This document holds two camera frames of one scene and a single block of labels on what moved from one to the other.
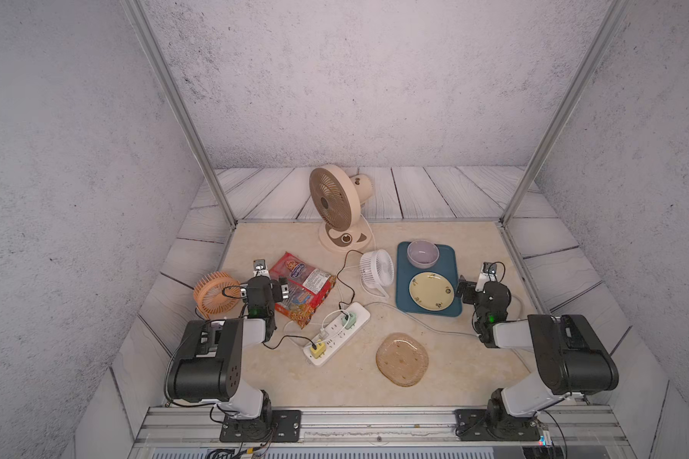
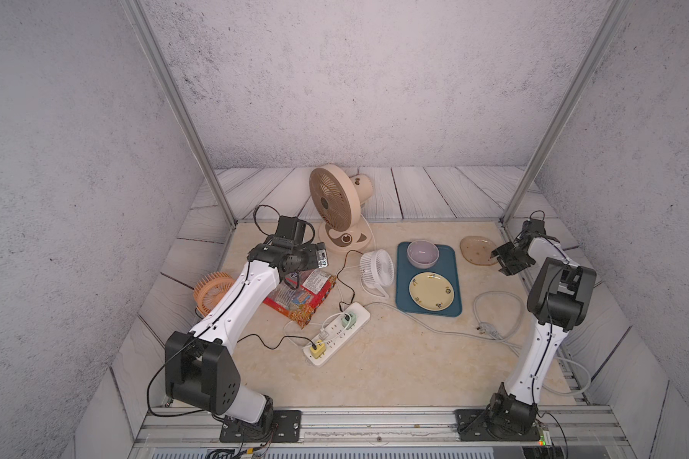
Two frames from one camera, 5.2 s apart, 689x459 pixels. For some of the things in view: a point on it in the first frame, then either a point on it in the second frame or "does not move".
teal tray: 406,272 does not move
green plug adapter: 350,322 does not move
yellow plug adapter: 319,351 does not move
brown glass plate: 402,360 to 477,251
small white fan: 377,270 does not move
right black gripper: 470,286 to 505,267
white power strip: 337,335 does not move
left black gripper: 277,292 to 309,248
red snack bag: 309,289 does not move
